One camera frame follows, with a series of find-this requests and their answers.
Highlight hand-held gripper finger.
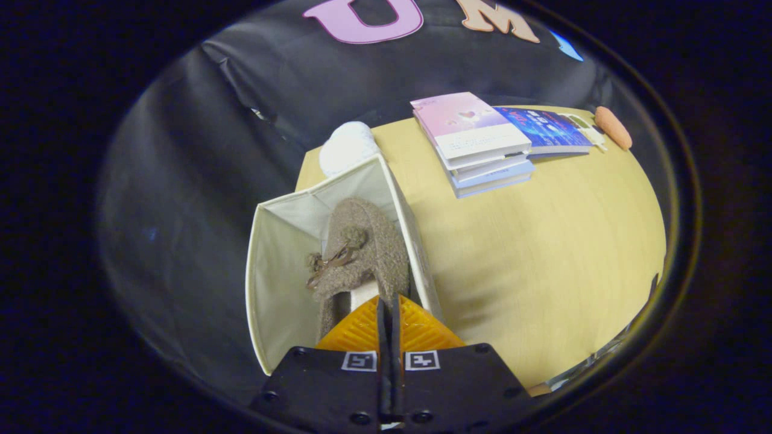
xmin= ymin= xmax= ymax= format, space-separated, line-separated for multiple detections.
xmin=392 ymin=294 xmax=534 ymax=434
xmin=250 ymin=295 xmax=393 ymax=434

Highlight white plastic gadget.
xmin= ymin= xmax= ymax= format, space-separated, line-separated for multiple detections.
xmin=558 ymin=113 xmax=609 ymax=151

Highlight pink cover book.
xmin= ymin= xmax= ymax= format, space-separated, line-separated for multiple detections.
xmin=410 ymin=92 xmax=533 ymax=171

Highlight light blue book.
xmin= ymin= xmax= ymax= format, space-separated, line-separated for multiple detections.
xmin=449 ymin=160 xmax=536 ymax=199

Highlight orange fuzzy object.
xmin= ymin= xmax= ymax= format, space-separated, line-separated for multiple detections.
xmin=595 ymin=106 xmax=633 ymax=151

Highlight dark blue cover book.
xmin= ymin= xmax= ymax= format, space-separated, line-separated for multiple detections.
xmin=493 ymin=107 xmax=595 ymax=159

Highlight white plush toy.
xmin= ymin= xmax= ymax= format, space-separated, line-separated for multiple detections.
xmin=318 ymin=121 xmax=381 ymax=178

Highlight black backdrop cloth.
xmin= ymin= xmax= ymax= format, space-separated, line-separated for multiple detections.
xmin=100 ymin=0 xmax=616 ymax=410

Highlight white book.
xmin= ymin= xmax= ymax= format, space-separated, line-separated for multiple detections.
xmin=443 ymin=152 xmax=534 ymax=181

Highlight grey fabric storage box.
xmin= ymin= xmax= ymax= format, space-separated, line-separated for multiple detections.
xmin=245 ymin=154 xmax=446 ymax=376

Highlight brown fuzzy slipper shoe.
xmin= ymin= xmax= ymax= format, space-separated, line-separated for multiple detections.
xmin=306 ymin=198 xmax=412 ymax=344

